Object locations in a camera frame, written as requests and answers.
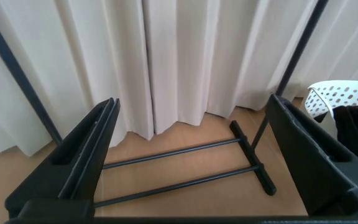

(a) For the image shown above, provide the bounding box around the white laundry basket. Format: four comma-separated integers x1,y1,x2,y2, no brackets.
303,80,358,138

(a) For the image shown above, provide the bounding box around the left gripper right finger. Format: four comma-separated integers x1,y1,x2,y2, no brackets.
265,93,358,217

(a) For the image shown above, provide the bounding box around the white curtain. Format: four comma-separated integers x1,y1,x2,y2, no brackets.
0,0,358,156

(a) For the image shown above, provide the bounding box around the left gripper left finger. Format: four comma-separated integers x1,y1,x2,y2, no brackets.
4,97,121,218

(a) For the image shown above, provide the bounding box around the black clothes rack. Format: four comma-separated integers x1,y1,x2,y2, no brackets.
0,0,329,208

